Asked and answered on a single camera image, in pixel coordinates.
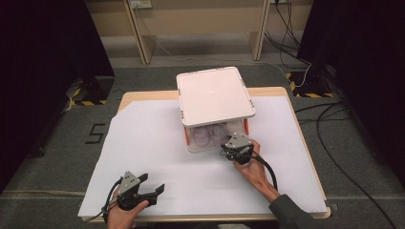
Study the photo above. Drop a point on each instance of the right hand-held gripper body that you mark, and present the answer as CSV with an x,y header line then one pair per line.
x,y
237,141

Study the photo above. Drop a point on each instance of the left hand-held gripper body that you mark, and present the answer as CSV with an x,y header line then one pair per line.
x,y
128,184

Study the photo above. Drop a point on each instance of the pink slipper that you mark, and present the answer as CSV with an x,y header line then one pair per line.
x,y
202,136
219,132

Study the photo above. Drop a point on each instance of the white storage box orange clips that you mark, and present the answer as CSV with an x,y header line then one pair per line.
x,y
215,97

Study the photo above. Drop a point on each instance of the person's right hand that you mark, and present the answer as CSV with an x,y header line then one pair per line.
x,y
254,171

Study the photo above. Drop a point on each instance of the person's left hand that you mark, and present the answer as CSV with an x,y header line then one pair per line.
x,y
122,219

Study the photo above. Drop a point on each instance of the white table sheet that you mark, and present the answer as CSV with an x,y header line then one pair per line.
x,y
146,143

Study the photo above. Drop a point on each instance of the wooden table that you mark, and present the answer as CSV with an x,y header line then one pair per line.
x,y
149,94

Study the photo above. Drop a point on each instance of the black stand base striped tape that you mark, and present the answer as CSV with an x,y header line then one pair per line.
x,y
307,82
92,90

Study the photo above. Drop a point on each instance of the black curtain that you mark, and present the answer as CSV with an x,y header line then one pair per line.
x,y
41,79
366,63

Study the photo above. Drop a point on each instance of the beige wooden desk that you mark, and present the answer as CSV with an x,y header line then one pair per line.
x,y
144,41

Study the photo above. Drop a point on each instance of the white wall socket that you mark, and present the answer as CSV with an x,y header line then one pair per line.
x,y
140,4

